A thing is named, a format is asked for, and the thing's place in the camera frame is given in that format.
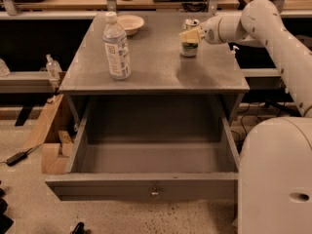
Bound open grey top drawer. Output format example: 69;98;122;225
46;101;238;201

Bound clear plastic water bottle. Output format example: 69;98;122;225
102;12;131;80

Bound black cables on floor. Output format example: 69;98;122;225
231;103;261;148

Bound white paper bowl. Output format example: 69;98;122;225
118;15;144;36

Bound small sanitizer bottle left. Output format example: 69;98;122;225
46;54;62;79

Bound wooden crate left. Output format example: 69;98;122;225
23;95;72;175

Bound white pump dispenser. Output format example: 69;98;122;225
231;45;240;57

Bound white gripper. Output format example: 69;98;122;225
178;16;223;45

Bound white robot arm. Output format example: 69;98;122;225
179;0;312;234

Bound black power adapter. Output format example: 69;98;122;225
6;152;27;167

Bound grey cabinet counter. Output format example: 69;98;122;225
58;11;251;128

